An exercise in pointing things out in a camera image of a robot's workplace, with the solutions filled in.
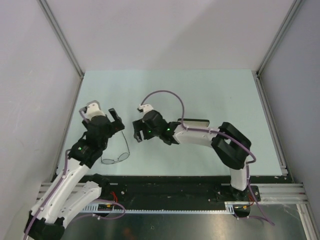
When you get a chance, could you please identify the thin-framed sunglasses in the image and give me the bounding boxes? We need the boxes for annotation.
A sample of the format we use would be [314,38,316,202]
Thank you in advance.
[100,131,131,165]

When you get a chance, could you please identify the black glasses case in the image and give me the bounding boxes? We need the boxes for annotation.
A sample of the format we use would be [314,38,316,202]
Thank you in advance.
[177,118,210,129]

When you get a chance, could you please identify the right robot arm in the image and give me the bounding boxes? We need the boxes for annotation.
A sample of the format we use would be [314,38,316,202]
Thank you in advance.
[132,110,256,201]

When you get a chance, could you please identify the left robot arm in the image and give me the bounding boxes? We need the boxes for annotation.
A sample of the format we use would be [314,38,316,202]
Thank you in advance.
[23,102,125,240]

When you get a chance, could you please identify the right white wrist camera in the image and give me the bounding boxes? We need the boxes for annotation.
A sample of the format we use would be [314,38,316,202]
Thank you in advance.
[137,103,154,114]

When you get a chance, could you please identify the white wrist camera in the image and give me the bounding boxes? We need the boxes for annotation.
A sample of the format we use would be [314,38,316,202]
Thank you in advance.
[84,100,105,121]
[137,103,154,114]

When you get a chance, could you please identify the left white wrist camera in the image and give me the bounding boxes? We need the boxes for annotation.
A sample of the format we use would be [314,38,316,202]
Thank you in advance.
[84,100,105,121]

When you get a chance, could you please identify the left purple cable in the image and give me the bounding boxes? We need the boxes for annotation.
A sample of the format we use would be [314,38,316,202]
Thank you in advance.
[23,107,126,240]

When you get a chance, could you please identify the purple cable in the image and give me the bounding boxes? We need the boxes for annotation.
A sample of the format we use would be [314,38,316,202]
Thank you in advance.
[23,107,126,240]
[141,89,276,226]

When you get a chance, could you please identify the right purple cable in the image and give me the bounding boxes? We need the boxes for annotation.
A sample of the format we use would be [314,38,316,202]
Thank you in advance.
[141,89,276,226]

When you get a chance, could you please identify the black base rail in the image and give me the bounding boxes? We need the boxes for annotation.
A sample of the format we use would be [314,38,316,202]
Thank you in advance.
[99,175,292,212]

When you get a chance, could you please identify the white slotted cable duct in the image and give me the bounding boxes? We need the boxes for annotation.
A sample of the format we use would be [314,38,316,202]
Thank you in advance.
[79,201,251,215]

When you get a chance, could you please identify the left aluminium frame post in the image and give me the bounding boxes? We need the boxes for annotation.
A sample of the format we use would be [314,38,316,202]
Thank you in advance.
[37,0,85,80]

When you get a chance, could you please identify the aluminium frame post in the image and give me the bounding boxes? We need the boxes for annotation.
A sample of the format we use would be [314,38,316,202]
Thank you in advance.
[37,0,85,80]
[256,0,305,75]

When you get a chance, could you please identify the right aluminium frame post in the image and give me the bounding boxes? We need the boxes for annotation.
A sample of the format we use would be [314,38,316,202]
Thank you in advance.
[256,0,305,75]

